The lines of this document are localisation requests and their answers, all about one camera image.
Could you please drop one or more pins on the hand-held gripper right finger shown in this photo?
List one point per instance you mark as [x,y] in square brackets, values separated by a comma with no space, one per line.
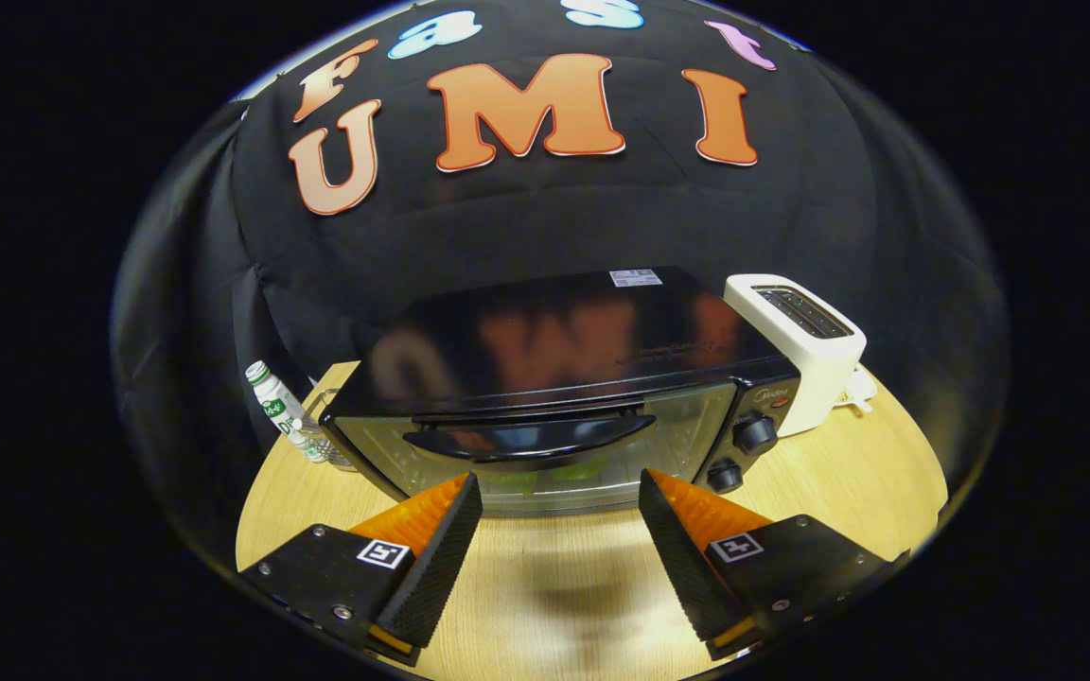
[682,558]

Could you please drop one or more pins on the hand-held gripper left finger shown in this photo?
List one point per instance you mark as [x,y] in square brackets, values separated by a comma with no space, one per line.
[436,558]

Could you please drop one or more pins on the black toaster oven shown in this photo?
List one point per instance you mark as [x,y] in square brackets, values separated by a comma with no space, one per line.
[554,350]

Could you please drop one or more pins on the white pop-up toaster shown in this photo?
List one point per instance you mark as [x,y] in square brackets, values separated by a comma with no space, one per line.
[824,374]

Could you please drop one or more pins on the white bottle with green label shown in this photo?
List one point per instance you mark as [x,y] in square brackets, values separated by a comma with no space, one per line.
[278,407]

